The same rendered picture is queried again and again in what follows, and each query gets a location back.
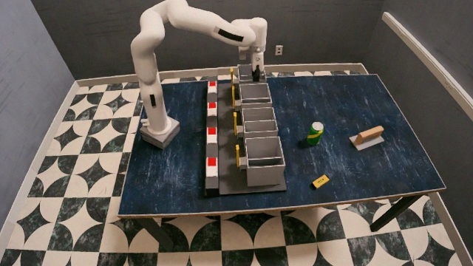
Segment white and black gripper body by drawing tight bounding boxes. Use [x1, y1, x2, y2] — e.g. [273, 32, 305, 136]
[251, 50, 265, 72]

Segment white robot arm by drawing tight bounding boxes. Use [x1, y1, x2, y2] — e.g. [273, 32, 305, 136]
[131, 0, 267, 135]

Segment green drink can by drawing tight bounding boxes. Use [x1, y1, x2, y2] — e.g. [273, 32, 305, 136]
[307, 122, 324, 145]

